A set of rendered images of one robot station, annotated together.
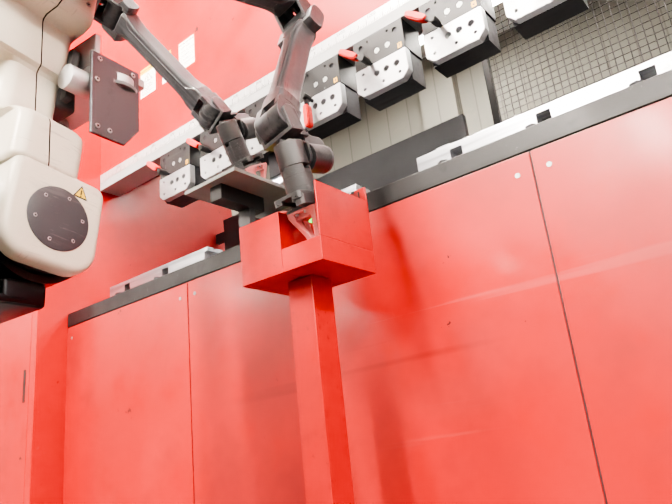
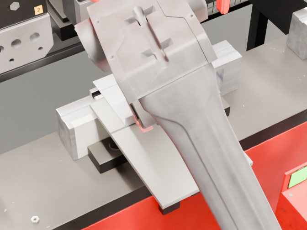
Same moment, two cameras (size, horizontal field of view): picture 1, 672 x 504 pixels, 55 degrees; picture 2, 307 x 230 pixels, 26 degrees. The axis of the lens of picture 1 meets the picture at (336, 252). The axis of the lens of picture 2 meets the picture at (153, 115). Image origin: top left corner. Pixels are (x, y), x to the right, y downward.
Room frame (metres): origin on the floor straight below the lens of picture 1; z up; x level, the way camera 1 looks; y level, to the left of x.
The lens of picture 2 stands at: (1.23, 0.92, 1.89)
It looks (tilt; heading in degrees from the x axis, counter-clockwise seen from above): 48 degrees down; 293
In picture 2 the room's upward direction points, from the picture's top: straight up
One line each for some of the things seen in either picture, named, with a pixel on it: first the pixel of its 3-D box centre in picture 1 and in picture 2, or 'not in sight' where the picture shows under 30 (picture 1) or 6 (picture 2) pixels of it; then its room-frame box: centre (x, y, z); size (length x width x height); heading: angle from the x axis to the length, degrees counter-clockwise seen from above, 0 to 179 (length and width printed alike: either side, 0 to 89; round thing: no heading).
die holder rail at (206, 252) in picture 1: (163, 284); not in sight; (1.95, 0.56, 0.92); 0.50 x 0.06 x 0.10; 53
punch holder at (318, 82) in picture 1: (327, 98); not in sight; (1.51, -0.02, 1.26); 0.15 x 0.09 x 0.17; 53
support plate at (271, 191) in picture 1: (248, 195); (167, 133); (1.50, 0.21, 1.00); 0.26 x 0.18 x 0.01; 143
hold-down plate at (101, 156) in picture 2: not in sight; (161, 130); (1.55, 0.12, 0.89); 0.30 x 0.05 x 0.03; 53
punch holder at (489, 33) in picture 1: (459, 28); not in sight; (1.27, -0.34, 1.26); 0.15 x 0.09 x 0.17; 53
